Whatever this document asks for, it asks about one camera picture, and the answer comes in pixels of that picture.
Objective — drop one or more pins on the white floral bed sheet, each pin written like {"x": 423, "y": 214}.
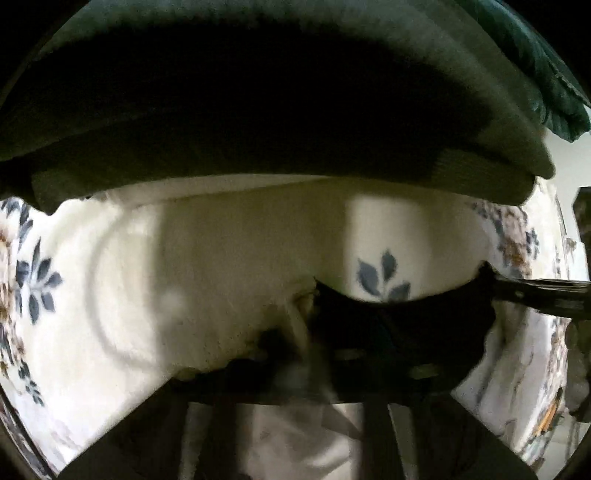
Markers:
{"x": 138, "y": 286}

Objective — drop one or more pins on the dark green quilted pillow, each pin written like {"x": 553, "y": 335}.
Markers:
{"x": 540, "y": 64}

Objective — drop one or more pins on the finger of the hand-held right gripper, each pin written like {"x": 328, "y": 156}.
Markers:
{"x": 545, "y": 295}

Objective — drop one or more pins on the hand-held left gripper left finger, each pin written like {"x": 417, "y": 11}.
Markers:
{"x": 134, "y": 438}

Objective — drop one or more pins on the dark green knit garment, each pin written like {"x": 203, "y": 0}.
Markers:
{"x": 258, "y": 110}

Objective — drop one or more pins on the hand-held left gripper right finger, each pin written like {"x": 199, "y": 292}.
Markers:
{"x": 443, "y": 438}

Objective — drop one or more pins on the black cloth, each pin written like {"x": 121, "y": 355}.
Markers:
{"x": 397, "y": 332}

